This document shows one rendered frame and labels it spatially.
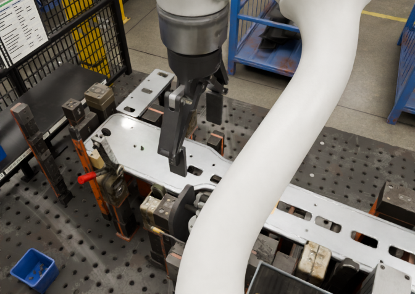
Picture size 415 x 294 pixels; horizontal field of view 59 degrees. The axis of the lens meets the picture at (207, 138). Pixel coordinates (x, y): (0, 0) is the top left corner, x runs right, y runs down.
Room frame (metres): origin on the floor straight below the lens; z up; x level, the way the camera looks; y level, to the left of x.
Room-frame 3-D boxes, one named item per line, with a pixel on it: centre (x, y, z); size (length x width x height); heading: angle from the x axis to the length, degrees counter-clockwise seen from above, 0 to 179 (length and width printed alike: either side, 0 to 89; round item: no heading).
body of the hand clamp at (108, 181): (0.66, 0.30, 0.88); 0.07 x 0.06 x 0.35; 153
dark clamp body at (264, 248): (0.41, -0.13, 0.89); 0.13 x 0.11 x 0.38; 153
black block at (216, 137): (0.88, -0.03, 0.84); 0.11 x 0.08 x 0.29; 153
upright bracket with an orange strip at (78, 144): (0.72, 0.38, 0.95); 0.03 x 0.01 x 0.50; 63
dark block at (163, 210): (0.51, 0.10, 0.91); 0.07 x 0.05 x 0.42; 153
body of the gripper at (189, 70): (0.43, 0.02, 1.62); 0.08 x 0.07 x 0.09; 153
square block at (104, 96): (1.05, 0.41, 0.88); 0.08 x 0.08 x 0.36; 63
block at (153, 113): (1.01, 0.20, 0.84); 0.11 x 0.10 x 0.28; 153
